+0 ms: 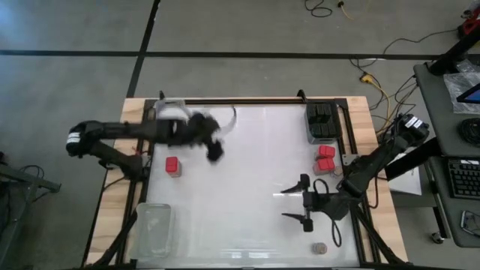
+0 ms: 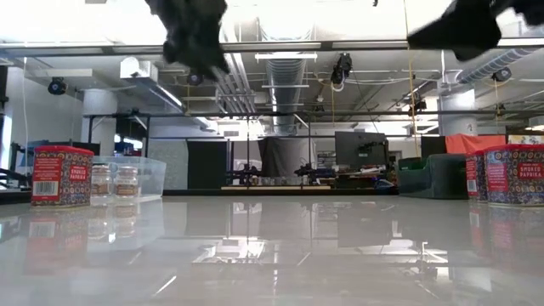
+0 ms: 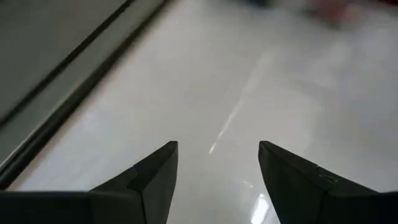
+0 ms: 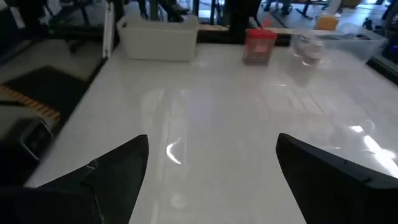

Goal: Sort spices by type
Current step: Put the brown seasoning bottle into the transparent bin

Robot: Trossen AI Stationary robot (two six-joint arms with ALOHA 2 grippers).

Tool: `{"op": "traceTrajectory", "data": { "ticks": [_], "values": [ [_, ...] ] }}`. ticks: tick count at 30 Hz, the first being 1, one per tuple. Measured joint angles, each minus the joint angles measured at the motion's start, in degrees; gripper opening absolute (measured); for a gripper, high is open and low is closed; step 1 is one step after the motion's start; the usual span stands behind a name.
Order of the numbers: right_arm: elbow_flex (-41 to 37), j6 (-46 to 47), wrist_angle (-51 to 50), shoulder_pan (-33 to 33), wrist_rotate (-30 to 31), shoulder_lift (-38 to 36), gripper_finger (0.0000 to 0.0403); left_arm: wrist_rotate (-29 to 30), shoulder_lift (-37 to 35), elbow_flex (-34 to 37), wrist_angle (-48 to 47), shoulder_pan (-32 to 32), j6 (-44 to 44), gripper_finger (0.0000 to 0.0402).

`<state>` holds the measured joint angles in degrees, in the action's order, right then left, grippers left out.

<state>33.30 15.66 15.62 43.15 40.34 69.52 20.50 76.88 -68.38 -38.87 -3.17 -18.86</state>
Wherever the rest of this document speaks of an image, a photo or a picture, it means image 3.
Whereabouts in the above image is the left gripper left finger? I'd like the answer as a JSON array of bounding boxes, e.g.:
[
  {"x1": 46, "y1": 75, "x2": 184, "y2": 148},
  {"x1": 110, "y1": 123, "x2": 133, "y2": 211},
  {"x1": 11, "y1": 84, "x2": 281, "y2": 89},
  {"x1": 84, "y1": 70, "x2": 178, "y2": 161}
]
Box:
[{"x1": 0, "y1": 141, "x2": 178, "y2": 224}]

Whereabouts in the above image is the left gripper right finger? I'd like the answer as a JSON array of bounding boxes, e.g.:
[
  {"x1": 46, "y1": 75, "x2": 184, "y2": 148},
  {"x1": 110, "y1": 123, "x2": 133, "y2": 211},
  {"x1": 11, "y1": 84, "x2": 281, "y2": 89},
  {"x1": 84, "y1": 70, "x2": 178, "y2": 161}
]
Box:
[{"x1": 259, "y1": 141, "x2": 398, "y2": 224}]

